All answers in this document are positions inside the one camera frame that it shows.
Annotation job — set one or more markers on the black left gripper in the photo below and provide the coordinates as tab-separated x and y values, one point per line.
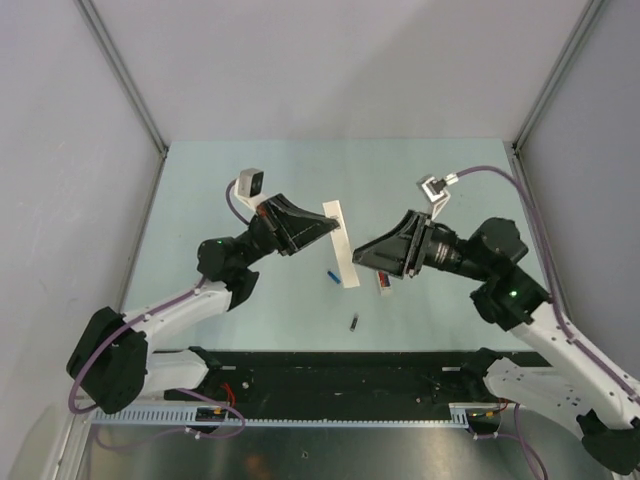
294	228

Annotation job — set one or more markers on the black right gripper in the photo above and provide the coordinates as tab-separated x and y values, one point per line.
402	250

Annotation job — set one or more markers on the red orange battery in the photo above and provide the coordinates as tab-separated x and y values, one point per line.
383	280

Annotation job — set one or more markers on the white battery cover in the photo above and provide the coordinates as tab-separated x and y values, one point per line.
341	245

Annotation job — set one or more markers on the light blue battery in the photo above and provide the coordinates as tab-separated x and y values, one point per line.
334	277

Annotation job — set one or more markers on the black silver battery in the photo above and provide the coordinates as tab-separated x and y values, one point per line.
354	322

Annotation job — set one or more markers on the white remote control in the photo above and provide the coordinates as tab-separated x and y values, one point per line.
385	291

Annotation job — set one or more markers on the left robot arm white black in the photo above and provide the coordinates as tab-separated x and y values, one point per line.
118	356

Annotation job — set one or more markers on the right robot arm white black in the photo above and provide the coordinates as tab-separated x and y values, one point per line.
586	393

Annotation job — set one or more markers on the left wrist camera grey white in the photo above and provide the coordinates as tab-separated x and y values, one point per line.
248	187

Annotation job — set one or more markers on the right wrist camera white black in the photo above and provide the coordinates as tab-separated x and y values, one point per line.
436	192

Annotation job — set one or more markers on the white slotted cable duct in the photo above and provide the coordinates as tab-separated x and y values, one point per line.
197	415

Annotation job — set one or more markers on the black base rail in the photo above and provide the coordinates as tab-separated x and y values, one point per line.
346	386

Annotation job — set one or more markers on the left aluminium frame post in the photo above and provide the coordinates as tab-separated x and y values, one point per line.
104	41

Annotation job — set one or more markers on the aluminium frame post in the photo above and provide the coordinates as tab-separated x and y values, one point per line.
571	49
104	41

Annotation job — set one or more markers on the right aluminium frame post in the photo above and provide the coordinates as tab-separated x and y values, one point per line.
571	49

